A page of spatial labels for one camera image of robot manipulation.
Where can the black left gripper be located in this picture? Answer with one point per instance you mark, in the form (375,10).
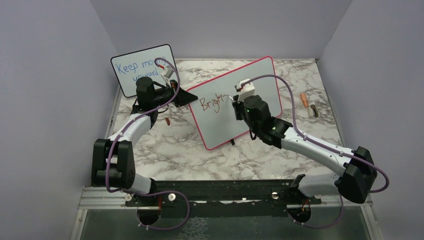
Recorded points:
(183,98)

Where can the pink framed whiteboard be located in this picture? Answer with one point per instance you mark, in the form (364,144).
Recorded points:
(213,112)

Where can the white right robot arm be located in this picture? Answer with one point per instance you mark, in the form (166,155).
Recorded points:
(352,173)

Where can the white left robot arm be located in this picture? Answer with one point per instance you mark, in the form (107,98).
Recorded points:
(113,163)

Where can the black framed written whiteboard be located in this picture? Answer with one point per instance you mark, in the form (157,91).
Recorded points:
(131,66)

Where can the orange marker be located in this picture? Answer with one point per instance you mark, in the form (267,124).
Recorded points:
(304,99)

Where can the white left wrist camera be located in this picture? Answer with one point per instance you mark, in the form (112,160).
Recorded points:
(166,75)

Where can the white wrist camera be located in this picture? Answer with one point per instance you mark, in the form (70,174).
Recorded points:
(244,89)
(166,75)

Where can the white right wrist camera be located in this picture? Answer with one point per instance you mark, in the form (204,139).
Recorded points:
(244,89)

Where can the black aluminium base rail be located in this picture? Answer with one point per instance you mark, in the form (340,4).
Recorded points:
(209,199)

